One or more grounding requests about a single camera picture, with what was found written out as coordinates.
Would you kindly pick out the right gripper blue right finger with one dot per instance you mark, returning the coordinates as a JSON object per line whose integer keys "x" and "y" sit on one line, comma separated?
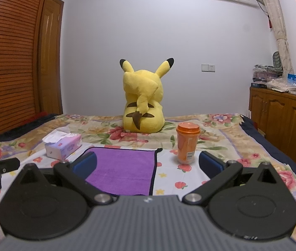
{"x": 222, "y": 175}

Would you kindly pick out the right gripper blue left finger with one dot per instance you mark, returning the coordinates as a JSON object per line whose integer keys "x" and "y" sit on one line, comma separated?
{"x": 73, "y": 176}

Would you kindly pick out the purple and grey towel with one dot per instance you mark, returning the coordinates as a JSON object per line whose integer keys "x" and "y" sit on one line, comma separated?
{"x": 124, "y": 172}

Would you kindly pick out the pink tissue box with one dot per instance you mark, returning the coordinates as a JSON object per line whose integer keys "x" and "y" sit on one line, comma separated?
{"x": 60, "y": 145}

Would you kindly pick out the floral bed blanket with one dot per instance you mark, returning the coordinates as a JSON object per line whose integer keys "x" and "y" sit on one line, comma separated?
{"x": 288, "y": 176}

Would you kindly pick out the orange lidded cup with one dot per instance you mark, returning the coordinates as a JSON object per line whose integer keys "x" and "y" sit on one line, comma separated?
{"x": 187, "y": 138}

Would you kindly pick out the brown wooden door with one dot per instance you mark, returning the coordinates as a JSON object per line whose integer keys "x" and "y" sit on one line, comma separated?
{"x": 48, "y": 71}

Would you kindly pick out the brown wooden sideboard cabinet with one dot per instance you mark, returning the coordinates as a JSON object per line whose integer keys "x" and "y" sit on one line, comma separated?
{"x": 275, "y": 114}

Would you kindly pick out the yellow Pikachu plush toy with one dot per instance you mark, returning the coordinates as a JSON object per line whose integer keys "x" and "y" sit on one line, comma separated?
{"x": 143, "y": 92}

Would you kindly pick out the clutter pile on cabinet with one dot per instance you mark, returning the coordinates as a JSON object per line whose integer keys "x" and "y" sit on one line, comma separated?
{"x": 271, "y": 77}

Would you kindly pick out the brown louvered wardrobe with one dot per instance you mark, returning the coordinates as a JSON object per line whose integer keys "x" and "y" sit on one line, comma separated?
{"x": 19, "y": 38}

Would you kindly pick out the beige patterned curtain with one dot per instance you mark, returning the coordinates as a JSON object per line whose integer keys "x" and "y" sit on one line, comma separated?
{"x": 278, "y": 23}

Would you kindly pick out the white wall switch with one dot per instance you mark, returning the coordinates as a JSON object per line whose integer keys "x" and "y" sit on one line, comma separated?
{"x": 208, "y": 68}

